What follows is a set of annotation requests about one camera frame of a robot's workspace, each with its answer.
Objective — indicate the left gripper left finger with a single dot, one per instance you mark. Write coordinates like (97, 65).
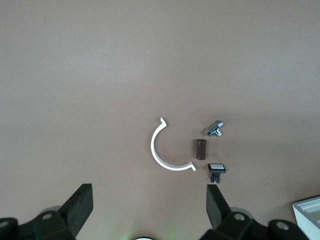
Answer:
(77, 212)

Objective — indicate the white square push button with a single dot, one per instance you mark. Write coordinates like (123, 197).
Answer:
(217, 168)

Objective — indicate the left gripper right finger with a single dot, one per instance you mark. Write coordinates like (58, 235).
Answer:
(216, 210)

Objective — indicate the dark brown terminal block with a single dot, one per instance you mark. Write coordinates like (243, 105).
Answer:
(200, 150)

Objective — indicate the chrome valve fitting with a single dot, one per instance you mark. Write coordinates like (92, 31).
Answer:
(215, 127)

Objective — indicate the white drawer cabinet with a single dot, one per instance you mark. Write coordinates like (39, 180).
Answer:
(310, 220)

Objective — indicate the brown table cover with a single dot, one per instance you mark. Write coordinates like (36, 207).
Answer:
(100, 75)

